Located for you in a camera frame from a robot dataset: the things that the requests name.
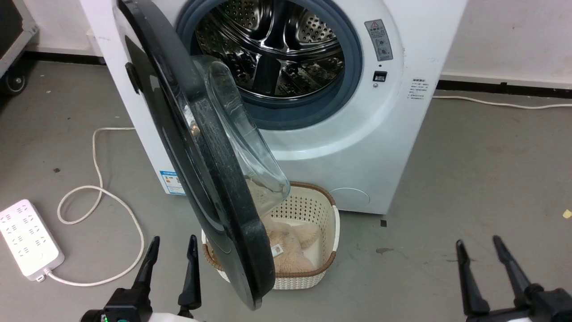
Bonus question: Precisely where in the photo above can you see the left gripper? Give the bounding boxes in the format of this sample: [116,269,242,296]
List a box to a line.
[81,235,202,322]

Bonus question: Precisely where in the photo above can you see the black round washing machine door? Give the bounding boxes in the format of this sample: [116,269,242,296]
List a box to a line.
[113,0,291,311]

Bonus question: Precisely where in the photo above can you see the black wheeled cart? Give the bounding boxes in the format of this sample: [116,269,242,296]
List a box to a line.
[0,0,39,96]

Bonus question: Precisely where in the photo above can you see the thin white floor cable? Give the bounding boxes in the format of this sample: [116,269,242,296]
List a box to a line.
[432,95,572,110]

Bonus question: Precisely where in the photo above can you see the white power strip cable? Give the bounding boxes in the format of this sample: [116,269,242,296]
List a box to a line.
[45,127,145,287]

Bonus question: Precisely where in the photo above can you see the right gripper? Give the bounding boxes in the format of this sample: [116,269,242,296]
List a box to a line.
[456,235,572,322]

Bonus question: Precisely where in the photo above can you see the white woven laundry basket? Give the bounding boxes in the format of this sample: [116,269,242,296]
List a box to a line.
[202,181,341,290]

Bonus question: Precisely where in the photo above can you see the white front-load washing machine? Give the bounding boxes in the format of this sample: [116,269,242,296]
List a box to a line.
[80,0,468,215]

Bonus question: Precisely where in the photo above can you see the white power strip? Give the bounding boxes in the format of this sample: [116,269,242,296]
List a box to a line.
[0,199,65,282]

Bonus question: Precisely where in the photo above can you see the beige plush toy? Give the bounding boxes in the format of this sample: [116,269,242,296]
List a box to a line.
[264,220,321,274]

